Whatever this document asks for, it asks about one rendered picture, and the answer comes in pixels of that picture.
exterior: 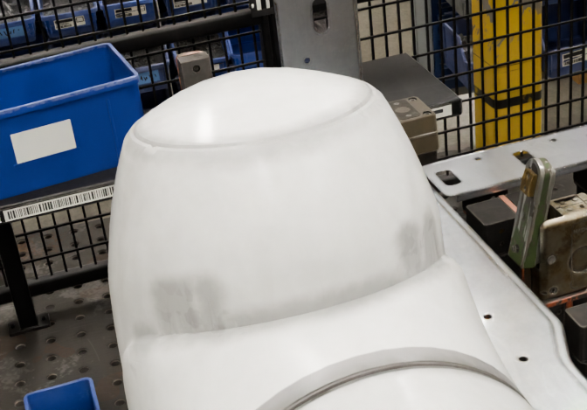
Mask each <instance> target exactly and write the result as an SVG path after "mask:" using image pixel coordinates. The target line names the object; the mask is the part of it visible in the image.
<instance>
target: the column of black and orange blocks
mask: <svg viewBox="0 0 587 410"><path fill-rule="evenodd" d="M176 67H177V72H178V78H179V83H180V88H181V91H183V90H184V89H186V88H188V87H191V86H193V85H195V84H197V83H199V82H201V81H203V80H207V79H210V78H212V72H211V62H210V57H209V56H208V54H207V53H206V52H202V51H200V50H195V51H192V52H184V53H180V54H178V55H176Z"/></svg>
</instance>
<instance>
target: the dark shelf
mask: <svg viewBox="0 0 587 410"><path fill-rule="evenodd" d="M363 81H365V82H367V83H369V84H370V85H371V86H373V87H374V88H375V89H377V90H378V91H379V92H381V93H382V95H383V97H384V98H385V100H387V102H391V101H397V100H402V99H405V98H409V97H413V96H416V97H418V98H419V99H420V100H421V101H422V102H423V103H424V104H425V105H426V106H427V107H428V108H430V109H431V110H432V111H433V112H434V113H435V114H436V118H437V121H439V120H443V119H446V118H450V117H454V116H458V115H461V114H462V112H463V111H462V99H461V98H460V97H459V96H458V95H456V93H454V92H453V91H452V90H451V89H450V88H449V87H447V86H446V85H445V84H444V83H443V82H441V81H440V80H439V79H438V78H436V77H435V76H434V75H433V74H432V73H430V72H429V71H428V70H427V69H425V68H424V67H423V66H422V65H420V64H419V63H418V62H417V61H416V60H415V59H414V58H413V57H412V56H410V55H409V54H408V53H401V54H398V55H393V56H389V57H385V58H381V59H374V60H370V61H366V62H363ZM116 171H117V167H114V168H112V169H108V170H103V171H100V172H96V173H93V174H90V175H87V176H84V177H78V178H75V179H72V180H69V181H65V182H63V183H59V184H54V185H51V186H47V187H45V188H41V189H38V190H35V191H29V192H26V193H23V194H20V195H16V196H14V197H10V198H5V199H2V200H0V225H3V224H8V223H11V222H15V221H19V220H23V219H30V218H35V217H38V216H42V215H46V214H50V213H55V212H61V211H64V210H69V209H72V208H76V207H80V206H83V205H90V204H94V203H98V202H101V201H105V200H109V199H113V193H114V182H115V176H116Z"/></svg>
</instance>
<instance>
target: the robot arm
mask: <svg viewBox="0 0 587 410"><path fill-rule="evenodd" d="M108 284H109V291H110V297H111V303H112V311H113V317H114V327H115V332H116V337H117V343H118V348H119V353H120V357H121V365H122V370H123V383H124V389H125V394H126V399H127V403H128V410H535V409H534V408H533V407H532V406H531V405H530V404H529V403H528V401H527V400H526V398H525V397H524V396H523V394H522V393H521V391H520V390H519V389H518V387H517V386H516V384H515V383H514V381H513V380H512V378H511V377H510V375H509V373H508V371H507V370H506V368H505V366H504V364H503V363H502V361H501V358H500V357H499V355H498V353H497V351H496V349H495V348H494V345H493V343H492V342H491V339H490V337H489V335H488V334H487V330H486V328H485V326H484V324H483V322H482V320H481V318H480V314H479V312H478V310H477V308H476V305H475V302H474V300H473V297H472V294H471V291H470V288H469V286H468V284H467V281H466V277H465V274H464V271H463V268H462V267H461V266H460V265H459V264H458V263H457V261H456V260H455V259H453V258H451V257H449V256H447V255H446V254H445V248H444V241H443V235H442V228H441V222H440V216H439V208H438V204H437V201H436V198H435V196H434V194H433V191H432V188H431V186H430V184H429V182H428V180H427V177H426V175H425V172H424V170H423V168H422V165H421V163H420V162H419V160H418V156H417V154H416V152H415V150H414V149H413V147H412V145H411V142H410V140H409V138H408V136H407V135H406V134H405V132H404V129H403V127H402V125H401V123H400V122H399V120H398V118H397V117H396V115H395V114H394V112H393V110H392V109H391V107H390V105H389V103H388V102H387V100H385V98H384V97H383V95H382V93H381V92H379V91H378V90H377V89H375V88H374V87H373V86H371V85H370V84H369V83H367V82H365V81H362V80H358V79H354V78H351V77H348V76H343V75H338V74H333V73H325V72H320V71H314V70H306V69H298V68H291V67H260V68H253V69H247V70H241V71H235V72H230V73H225V74H222V75H219V76H217V77H213V78H210V79H207V80H203V81H201V82H199V83H197V84H195V85H193V86H191V87H188V88H186V89H184V90H183V91H180V92H178V93H177V94H175V95H173V96H172V97H170V98H169V99H167V100H166V101H164V102H163V103H161V104H160V105H158V106H156V107H155V108H153V109H152V110H150V111H149V112H148V113H146V114H145V115H144V116H143V117H142V118H140V119H139V120H138V121H137V122H136V123H135V124H134V125H133V126H132V127H131V129H130V130H129V131H128V132H127V134H126V136H125V138H124V141H123V144H122V148H121V154H120V158H119V162H118V167H117V171H116V176H115V182H114V193H113V199H112V207H111V216H110V225H109V246H108Z"/></svg>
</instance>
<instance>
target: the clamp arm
mask: <svg viewBox="0 0 587 410"><path fill-rule="evenodd" d="M555 179H556V171H555V169H554V168H553V166H552V165H551V163H550V162H549V161H548V160H547V159H546V158H544V157H540V158H530V159H529V160H528V161H527V163H526V167H525V171H524V173H523V176H522V179H521V186H520V190H521V193H520V197H519V202H518V206H517V210H516V214H515V219H514V227H513V231H512V236H511V240H510V245H509V249H508V255H509V257H510V258H511V259H512V260H513V261H514V262H515V263H516V264H517V265H518V266H519V267H520V268H533V267H535V265H536V264H538V263H540V226H541V224H542V223H543V222H544V221H546V220H547V216H548V211H549V204H550V200H551V196H552V190H553V187H554V183H555Z"/></svg>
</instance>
